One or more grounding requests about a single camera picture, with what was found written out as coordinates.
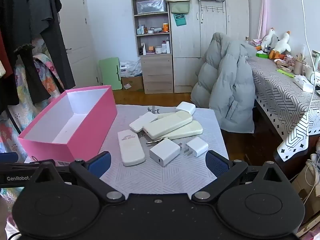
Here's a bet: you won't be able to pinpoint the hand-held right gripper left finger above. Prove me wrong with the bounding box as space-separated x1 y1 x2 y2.
32 151 125 205

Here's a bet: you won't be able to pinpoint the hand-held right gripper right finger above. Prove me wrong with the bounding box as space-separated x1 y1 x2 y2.
192 150 288 204

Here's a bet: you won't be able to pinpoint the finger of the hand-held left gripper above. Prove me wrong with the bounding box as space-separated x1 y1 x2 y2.
0 152 19 165

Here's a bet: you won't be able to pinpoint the small white charger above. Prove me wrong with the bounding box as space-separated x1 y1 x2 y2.
184 137 209 158

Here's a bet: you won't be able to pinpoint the white remote with pink label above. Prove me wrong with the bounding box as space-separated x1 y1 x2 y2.
117 129 146 167

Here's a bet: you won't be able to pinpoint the cream plastic tube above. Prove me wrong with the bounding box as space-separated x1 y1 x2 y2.
160 120 203 140

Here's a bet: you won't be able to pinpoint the pink cardboard box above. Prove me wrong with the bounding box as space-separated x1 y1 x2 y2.
17 85 118 164

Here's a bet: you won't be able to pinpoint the large white charger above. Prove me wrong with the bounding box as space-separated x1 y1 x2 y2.
149 138 182 167

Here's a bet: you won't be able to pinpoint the white remote control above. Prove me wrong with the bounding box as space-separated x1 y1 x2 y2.
129 112 158 132

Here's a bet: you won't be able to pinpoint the cream remote control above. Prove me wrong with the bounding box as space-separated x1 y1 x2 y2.
142 110 193 139
154 112 180 120

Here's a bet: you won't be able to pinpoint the white power adapter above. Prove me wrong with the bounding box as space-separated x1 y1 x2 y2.
175 101 196 115

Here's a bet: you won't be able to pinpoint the white mat with guitar print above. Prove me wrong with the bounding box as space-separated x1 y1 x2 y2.
99 104 229 198

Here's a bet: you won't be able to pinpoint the grey puffer jacket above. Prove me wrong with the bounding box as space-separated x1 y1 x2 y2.
191 32 258 133

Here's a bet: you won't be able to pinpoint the black lace-trimmed garment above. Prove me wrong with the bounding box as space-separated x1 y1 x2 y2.
14 44 52 105

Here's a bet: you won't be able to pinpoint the brown cardboard box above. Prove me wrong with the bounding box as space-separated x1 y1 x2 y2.
291 164 320 222

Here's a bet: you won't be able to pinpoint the floral quilt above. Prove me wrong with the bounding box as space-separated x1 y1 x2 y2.
0 37 65 198

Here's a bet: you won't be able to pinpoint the green folding table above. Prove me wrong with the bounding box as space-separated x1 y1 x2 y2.
98 57 123 90

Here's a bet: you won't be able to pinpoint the black white patterned tablecloth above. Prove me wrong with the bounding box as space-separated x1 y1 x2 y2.
246 55 320 164

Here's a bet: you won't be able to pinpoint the red garment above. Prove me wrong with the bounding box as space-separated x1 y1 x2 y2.
0 31 14 79

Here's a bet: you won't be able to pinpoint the white tissue packs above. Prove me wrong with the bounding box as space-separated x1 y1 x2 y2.
119 60 143 77

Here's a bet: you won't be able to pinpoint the wooden shelf unit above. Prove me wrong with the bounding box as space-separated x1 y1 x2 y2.
131 0 174 94

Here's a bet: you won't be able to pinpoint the wooden wardrobe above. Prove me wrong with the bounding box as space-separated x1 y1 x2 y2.
168 0 250 93

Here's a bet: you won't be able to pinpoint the white tissue box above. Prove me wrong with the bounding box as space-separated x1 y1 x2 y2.
293 76 314 92

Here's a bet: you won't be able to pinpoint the dark grey hanging shirt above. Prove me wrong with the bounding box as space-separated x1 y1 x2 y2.
25 0 76 94

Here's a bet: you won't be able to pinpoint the beige cup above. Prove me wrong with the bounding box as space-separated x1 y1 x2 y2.
294 54 307 75

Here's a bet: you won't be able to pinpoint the white door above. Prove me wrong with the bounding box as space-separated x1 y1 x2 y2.
52 0 99 90

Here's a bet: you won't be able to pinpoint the white goose plush toy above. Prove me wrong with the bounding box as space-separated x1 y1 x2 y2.
269 31 292 59
260 28 278 52

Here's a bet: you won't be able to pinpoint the black hanging coat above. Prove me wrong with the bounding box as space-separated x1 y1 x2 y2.
0 0 33 113

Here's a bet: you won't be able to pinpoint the teal pouch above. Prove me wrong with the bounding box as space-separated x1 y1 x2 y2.
173 13 187 27

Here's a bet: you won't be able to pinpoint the pink curtain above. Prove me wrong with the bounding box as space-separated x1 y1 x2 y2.
257 0 268 39

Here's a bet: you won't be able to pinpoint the green hanging bag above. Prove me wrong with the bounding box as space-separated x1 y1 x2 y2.
169 1 190 14

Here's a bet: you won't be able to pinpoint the clear plastic bag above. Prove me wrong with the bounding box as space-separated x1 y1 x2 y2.
136 0 166 14

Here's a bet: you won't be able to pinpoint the white cable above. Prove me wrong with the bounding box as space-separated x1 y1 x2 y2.
296 0 317 110

